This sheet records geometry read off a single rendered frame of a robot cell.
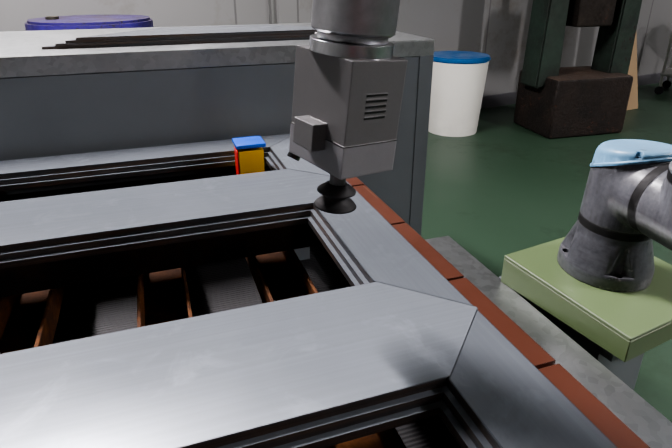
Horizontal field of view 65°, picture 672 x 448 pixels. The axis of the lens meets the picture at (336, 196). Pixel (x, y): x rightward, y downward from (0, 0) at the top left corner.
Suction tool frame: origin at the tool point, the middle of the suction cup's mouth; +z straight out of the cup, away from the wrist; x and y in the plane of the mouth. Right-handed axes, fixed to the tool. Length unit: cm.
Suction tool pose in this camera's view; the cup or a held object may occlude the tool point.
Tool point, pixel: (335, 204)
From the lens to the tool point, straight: 52.8
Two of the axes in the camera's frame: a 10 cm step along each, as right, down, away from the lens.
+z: -0.9, 9.2, 3.9
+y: 6.1, 3.6, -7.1
